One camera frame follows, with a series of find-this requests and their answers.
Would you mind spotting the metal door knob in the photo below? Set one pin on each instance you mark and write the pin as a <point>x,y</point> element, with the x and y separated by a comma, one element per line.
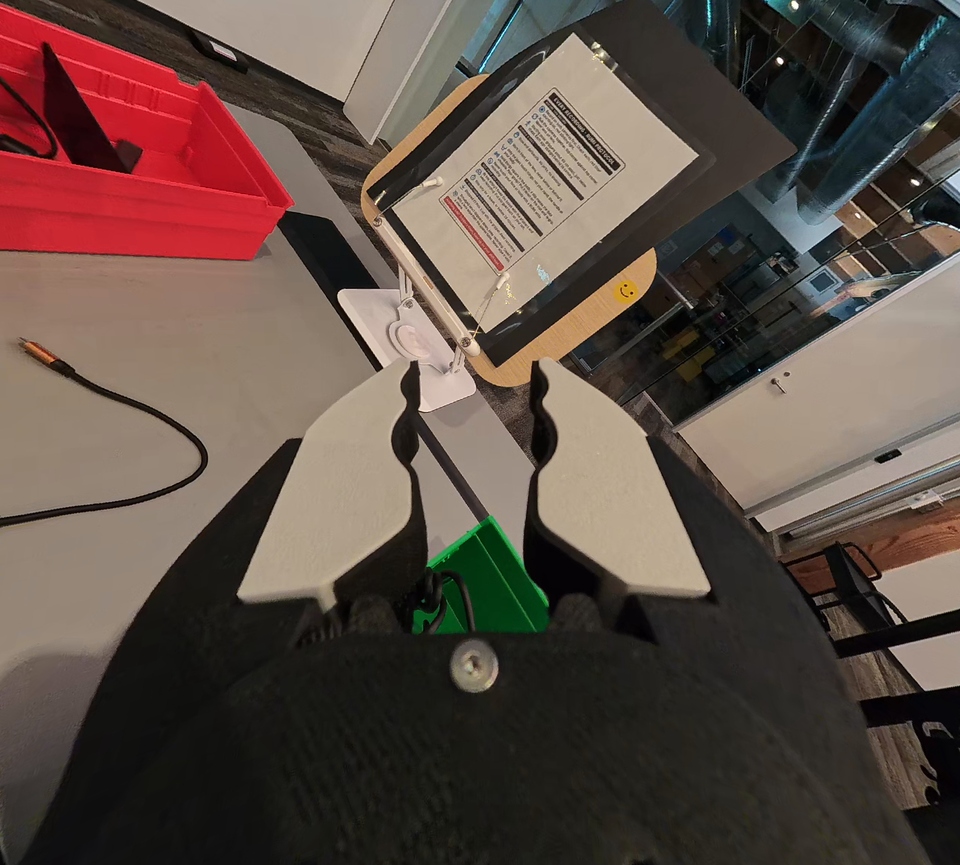
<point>780,381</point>

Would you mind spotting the instruction sheet on black board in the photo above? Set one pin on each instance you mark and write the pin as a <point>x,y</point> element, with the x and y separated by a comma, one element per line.
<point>712,92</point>

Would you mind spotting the black floor device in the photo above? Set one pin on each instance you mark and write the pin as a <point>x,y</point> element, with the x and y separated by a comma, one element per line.
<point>217,51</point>

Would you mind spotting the white folding stand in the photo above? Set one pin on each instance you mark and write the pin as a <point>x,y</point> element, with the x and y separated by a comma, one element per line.
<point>427,347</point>

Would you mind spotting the printed instruction sheet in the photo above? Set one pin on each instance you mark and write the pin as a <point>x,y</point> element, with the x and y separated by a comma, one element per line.
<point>600,152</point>

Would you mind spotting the black tablet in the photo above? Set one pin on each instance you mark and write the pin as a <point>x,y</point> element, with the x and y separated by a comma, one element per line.
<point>82,122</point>

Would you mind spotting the red plastic bin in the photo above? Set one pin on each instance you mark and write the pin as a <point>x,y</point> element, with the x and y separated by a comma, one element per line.
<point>150,205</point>

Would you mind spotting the green plastic bin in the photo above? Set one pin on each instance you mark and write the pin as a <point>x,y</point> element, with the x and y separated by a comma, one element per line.
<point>495,580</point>

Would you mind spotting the yellow smiley sticker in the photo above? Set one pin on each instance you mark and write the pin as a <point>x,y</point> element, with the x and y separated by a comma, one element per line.
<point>626,291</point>

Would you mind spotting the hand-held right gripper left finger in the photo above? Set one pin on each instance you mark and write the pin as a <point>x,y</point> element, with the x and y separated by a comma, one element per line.
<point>337,497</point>

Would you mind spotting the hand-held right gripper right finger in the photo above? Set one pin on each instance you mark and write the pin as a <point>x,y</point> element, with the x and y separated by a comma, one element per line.
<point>607,505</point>

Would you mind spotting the black metal frame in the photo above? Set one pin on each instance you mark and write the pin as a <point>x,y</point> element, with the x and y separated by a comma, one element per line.
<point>862,580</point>

